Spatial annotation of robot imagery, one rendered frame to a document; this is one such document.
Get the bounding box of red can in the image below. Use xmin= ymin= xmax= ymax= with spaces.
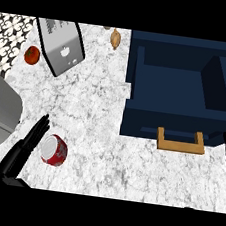
xmin=38 ymin=132 xmax=71 ymax=168

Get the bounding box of navy blue cabinet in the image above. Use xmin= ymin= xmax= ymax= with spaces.
xmin=124 ymin=30 xmax=226 ymax=98

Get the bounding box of red tomato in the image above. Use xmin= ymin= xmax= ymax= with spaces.
xmin=23 ymin=44 xmax=43 ymax=67

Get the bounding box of wooden drawer handle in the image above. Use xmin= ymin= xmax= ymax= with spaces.
xmin=155 ymin=125 xmax=208 ymax=156

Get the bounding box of navy blue open drawer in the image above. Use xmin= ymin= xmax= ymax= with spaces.
xmin=118 ymin=44 xmax=226 ymax=150

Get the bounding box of brown garlic bulb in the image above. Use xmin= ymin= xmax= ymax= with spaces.
xmin=108 ymin=27 xmax=124 ymax=51

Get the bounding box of silver toaster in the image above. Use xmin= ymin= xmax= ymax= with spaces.
xmin=28 ymin=17 xmax=90 ymax=82

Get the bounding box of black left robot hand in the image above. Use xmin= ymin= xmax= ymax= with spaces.
xmin=0 ymin=107 xmax=52 ymax=190

